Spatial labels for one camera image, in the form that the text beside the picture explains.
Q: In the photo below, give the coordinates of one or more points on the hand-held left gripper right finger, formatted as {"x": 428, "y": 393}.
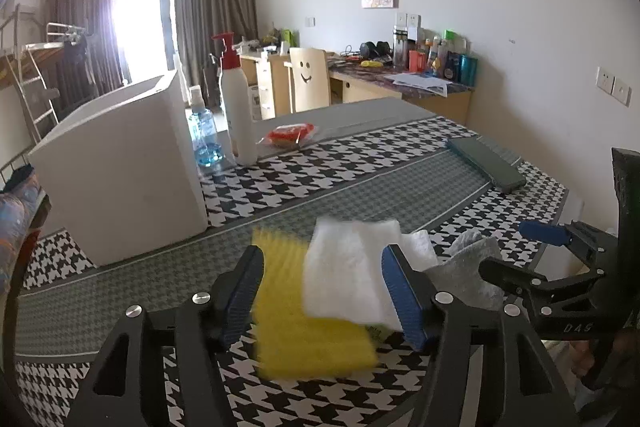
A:
{"x": 405, "y": 302}

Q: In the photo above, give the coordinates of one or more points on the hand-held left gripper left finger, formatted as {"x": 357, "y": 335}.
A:
{"x": 242, "y": 294}

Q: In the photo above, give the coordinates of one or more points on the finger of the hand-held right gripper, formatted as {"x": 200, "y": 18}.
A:
{"x": 520, "y": 279}
{"x": 545, "y": 233}

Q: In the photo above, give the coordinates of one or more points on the grey sock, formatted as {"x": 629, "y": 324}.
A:
{"x": 460, "y": 272}

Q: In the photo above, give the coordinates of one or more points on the yellow cloth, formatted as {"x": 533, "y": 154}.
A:
{"x": 290, "y": 337}

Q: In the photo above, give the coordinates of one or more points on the white tissue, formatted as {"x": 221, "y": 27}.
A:
{"x": 345, "y": 272}

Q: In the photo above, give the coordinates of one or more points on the white foam box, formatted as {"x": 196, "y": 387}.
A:
{"x": 125, "y": 177}

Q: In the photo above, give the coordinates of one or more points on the person's right hand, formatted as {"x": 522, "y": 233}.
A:
{"x": 582, "y": 359}

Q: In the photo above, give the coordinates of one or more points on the dark green flat case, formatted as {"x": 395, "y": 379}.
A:
{"x": 485, "y": 164}

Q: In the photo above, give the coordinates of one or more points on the houndstooth tablecloth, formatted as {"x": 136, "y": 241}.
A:
{"x": 340, "y": 187}

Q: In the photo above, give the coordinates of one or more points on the clear blue spray bottle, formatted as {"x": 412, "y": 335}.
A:
{"x": 205, "y": 137}

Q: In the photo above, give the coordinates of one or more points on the red snack packet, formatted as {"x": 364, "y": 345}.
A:
{"x": 290, "y": 135}

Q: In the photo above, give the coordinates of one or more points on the white pump bottle red cap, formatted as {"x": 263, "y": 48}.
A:
{"x": 237, "y": 107}

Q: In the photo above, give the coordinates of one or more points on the printed papers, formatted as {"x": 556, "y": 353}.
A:
{"x": 417, "y": 82}

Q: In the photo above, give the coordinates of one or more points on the row of bottles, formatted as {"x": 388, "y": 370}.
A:
{"x": 440, "y": 59}

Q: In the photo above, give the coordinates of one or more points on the light wooden desk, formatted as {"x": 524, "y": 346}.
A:
{"x": 370, "y": 89}

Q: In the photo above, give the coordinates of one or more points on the wooden chair with smiley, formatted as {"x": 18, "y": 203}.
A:
{"x": 310, "y": 77}

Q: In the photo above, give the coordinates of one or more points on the blue bedding bundle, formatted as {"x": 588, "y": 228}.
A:
{"x": 20, "y": 212}

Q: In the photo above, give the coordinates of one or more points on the small yellow item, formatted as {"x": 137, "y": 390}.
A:
{"x": 371, "y": 64}

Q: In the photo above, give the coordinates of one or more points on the black headphones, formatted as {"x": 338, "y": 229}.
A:
{"x": 375, "y": 48}

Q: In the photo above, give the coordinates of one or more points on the green carton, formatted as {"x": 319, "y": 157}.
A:
{"x": 288, "y": 38}

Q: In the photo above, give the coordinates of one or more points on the metal bunk ladder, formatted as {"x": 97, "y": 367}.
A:
{"x": 35, "y": 97}

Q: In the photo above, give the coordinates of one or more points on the balcony glass door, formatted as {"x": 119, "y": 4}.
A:
{"x": 145, "y": 17}

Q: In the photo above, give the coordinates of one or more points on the dark hanging clothes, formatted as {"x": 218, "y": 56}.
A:
{"x": 75, "y": 49}

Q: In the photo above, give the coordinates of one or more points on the metal bunk bed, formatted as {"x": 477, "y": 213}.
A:
{"x": 20, "y": 62}

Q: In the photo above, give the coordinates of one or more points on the white air conditioner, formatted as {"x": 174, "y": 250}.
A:
{"x": 27, "y": 3}

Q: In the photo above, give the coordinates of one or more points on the white wall socket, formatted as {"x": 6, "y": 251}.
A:
{"x": 621, "y": 91}
{"x": 605, "y": 81}

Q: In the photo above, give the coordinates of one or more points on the pair of wall sockets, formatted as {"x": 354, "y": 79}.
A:
{"x": 407, "y": 21}

